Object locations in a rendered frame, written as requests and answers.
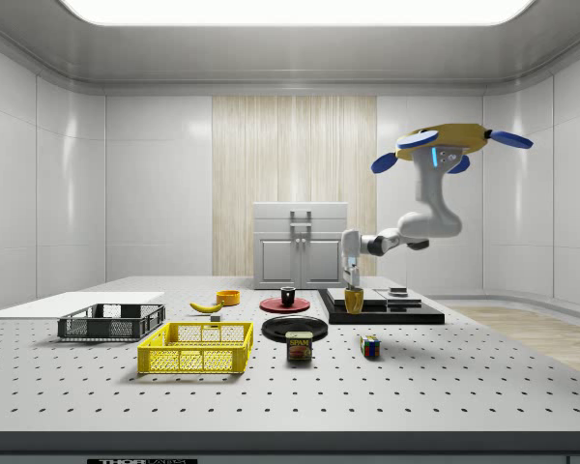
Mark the white cabinet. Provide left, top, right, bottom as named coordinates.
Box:
left=252, top=201, right=350, bottom=291

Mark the white board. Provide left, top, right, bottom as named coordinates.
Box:
left=0, top=291, right=166, bottom=319

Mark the red plate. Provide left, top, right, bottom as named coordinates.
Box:
left=259, top=297, right=311, bottom=314

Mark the banana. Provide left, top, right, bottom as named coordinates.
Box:
left=188, top=300, right=226, bottom=315

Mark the black plate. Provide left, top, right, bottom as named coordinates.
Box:
left=261, top=314, right=330, bottom=341

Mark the flat-sided can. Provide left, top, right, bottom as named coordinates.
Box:
left=285, top=331, right=314, bottom=363

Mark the dark grey basket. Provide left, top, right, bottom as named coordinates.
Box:
left=57, top=303, right=167, bottom=342

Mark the yellow mug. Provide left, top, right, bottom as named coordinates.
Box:
left=344, top=286, right=365, bottom=314

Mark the black stove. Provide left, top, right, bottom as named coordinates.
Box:
left=317, top=286, right=446, bottom=326

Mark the puzzle cube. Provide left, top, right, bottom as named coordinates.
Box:
left=360, top=333, right=382, bottom=360

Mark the yellow basket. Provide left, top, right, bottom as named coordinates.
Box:
left=136, top=321, right=255, bottom=376

